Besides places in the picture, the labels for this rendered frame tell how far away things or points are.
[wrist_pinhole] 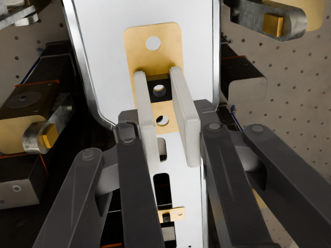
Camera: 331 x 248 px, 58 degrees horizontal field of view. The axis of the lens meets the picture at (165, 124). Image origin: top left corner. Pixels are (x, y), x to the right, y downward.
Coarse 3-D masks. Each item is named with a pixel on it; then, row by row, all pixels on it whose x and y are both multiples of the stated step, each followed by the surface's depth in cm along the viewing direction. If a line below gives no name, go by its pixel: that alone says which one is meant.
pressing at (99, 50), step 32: (64, 0) 40; (96, 0) 41; (128, 0) 41; (160, 0) 42; (192, 0) 42; (96, 32) 43; (192, 32) 45; (96, 64) 46; (192, 64) 47; (96, 96) 48; (128, 96) 49; (192, 96) 50; (192, 192) 62; (192, 224) 67
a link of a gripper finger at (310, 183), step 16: (256, 128) 13; (256, 144) 13; (272, 144) 12; (272, 160) 12; (288, 160) 12; (304, 160) 11; (256, 176) 14; (272, 176) 12; (288, 176) 11; (304, 176) 11; (320, 176) 11; (272, 192) 12; (288, 192) 11; (304, 192) 10; (320, 192) 10; (272, 208) 12; (288, 208) 11; (304, 208) 10; (320, 208) 10; (288, 224) 11; (304, 224) 10; (320, 224) 10; (304, 240) 11; (320, 240) 10
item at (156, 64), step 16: (128, 32) 19; (144, 32) 19; (160, 32) 19; (176, 32) 19; (128, 48) 19; (144, 48) 20; (160, 48) 20; (176, 48) 20; (128, 64) 20; (144, 64) 20; (160, 64) 20; (176, 64) 20; (160, 80) 20; (160, 96) 21; (160, 112) 22; (160, 128) 23; (176, 128) 23
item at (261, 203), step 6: (222, 108) 84; (234, 108) 88; (222, 114) 82; (228, 114) 81; (234, 114) 89; (222, 120) 79; (228, 120) 79; (228, 126) 77; (234, 126) 77; (240, 126) 77; (258, 198) 59; (258, 204) 60; (264, 204) 60
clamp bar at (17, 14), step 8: (0, 0) 31; (0, 8) 31; (24, 8) 34; (32, 8) 36; (0, 16) 31; (8, 16) 31; (16, 16) 32; (24, 16) 34; (0, 24) 29; (8, 24) 31
